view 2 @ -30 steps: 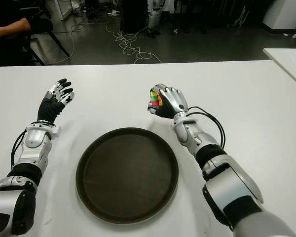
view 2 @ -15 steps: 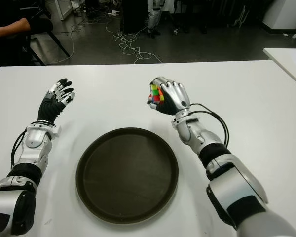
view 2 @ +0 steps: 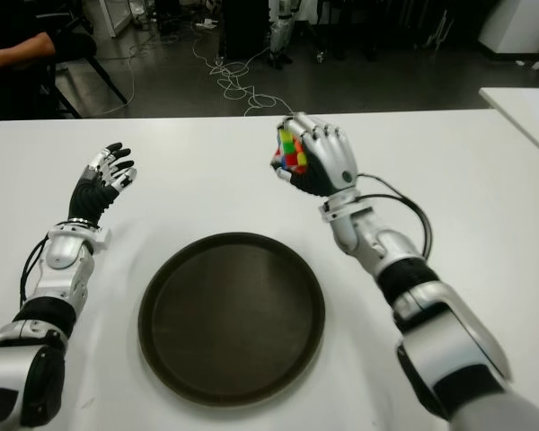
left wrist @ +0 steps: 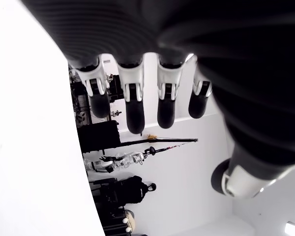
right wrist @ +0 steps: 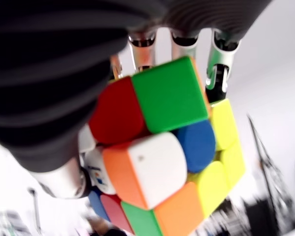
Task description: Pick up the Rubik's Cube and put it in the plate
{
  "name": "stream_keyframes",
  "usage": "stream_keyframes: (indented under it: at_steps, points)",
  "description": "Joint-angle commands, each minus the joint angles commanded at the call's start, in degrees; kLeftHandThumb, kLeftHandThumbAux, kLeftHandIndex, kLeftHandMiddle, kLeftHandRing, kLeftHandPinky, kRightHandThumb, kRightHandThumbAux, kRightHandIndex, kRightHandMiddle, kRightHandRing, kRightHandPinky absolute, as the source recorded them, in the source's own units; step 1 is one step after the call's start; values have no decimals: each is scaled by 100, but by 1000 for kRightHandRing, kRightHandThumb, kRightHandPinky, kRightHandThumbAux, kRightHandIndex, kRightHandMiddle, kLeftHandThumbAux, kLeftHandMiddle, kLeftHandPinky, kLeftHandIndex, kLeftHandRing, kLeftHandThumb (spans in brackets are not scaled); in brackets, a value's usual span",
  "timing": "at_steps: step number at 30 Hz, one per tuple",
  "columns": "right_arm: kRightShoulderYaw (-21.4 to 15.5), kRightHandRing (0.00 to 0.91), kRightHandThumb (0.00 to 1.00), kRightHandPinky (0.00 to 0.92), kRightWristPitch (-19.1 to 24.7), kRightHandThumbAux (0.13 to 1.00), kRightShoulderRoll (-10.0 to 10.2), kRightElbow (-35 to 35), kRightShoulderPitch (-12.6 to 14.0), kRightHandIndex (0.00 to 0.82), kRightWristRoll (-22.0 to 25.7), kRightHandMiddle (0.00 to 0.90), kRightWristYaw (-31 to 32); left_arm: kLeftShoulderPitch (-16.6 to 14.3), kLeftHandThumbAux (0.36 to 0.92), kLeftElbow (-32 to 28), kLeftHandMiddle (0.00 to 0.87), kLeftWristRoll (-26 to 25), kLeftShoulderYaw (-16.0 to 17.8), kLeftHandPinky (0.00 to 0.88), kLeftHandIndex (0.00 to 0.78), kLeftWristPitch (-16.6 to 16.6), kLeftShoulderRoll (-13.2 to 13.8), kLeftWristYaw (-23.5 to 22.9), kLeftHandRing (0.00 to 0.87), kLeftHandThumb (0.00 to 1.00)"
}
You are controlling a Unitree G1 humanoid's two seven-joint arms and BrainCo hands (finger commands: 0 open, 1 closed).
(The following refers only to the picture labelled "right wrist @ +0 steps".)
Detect multicolour Rubik's cube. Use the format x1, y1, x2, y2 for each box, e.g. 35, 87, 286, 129
77, 56, 246, 236

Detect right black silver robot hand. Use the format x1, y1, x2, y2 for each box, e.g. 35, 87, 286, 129
0, 0, 273, 200

